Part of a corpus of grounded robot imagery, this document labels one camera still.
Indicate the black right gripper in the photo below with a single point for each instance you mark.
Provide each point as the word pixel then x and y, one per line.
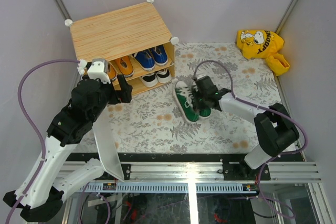
pixel 196 92

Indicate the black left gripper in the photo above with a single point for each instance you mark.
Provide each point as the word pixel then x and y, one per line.
pixel 124 95

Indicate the green sneaker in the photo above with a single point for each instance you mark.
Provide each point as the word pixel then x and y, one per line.
pixel 205 112
pixel 185 101

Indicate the black white sneaker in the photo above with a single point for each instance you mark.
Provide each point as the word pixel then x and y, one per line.
pixel 163 76
pixel 149 80

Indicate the orange sneaker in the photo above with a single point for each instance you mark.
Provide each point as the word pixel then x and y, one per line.
pixel 112 72
pixel 125 66

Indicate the translucent white cabinet door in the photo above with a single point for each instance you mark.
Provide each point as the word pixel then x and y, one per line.
pixel 105 143

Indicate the blue sneaker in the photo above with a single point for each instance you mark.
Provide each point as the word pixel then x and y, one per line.
pixel 159 55
pixel 145 59

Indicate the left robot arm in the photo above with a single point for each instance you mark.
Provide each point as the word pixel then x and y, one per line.
pixel 42 194

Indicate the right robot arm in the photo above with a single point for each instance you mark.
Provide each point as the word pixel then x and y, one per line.
pixel 275 132

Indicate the wooden shoe cabinet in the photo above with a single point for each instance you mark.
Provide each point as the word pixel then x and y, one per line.
pixel 124 32

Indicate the yellow Snoopy bag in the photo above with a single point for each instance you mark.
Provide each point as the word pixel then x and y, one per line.
pixel 263 44

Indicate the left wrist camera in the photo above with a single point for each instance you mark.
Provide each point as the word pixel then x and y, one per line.
pixel 99 70

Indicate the aluminium rail frame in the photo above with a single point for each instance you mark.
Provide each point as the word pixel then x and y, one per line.
pixel 175 185

